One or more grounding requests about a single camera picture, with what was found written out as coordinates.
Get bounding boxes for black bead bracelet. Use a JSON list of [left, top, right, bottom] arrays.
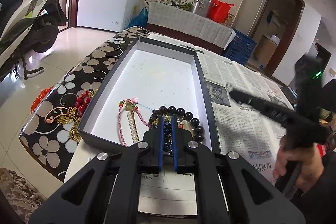
[[148, 105, 205, 143]]

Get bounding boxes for white pearl bracelet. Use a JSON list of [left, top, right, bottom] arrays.
[[126, 110, 140, 146]]

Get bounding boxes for blue crystal bead bracelet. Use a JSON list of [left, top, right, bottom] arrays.
[[162, 121, 174, 155]]

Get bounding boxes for pink string bracelet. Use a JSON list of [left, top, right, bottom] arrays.
[[116, 97, 150, 147]]

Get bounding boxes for person's right hand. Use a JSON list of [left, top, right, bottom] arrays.
[[272, 134, 326, 195]]

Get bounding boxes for newspaper sheets on table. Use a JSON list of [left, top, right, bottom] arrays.
[[64, 32, 295, 217]]

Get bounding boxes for blue plastic crate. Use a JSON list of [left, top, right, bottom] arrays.
[[221, 29, 257, 65]]

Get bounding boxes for floral black tablecloth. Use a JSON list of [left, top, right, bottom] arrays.
[[19, 26, 150, 181]]

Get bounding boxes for red plastic bag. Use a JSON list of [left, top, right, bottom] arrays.
[[207, 0, 234, 24]]

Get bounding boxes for grey cardboard box tray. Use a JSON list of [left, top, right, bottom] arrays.
[[78, 37, 221, 153]]

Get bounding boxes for steel pot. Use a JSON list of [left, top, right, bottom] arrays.
[[190, 0, 213, 18]]

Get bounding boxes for white covered side table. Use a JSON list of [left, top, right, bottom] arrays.
[[146, 2, 236, 55]]

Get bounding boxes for green plant on table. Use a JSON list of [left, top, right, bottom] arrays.
[[160, 0, 192, 11]]

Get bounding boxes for blue plastic bag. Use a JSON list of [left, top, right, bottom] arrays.
[[127, 7, 148, 28]]

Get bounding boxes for electric scooter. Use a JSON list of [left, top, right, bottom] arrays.
[[1, 0, 68, 81]]

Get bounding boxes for gold chain necklace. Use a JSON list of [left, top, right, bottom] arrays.
[[44, 88, 99, 143]]

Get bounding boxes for red bead necklace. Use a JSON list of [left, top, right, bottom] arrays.
[[74, 90, 93, 117]]

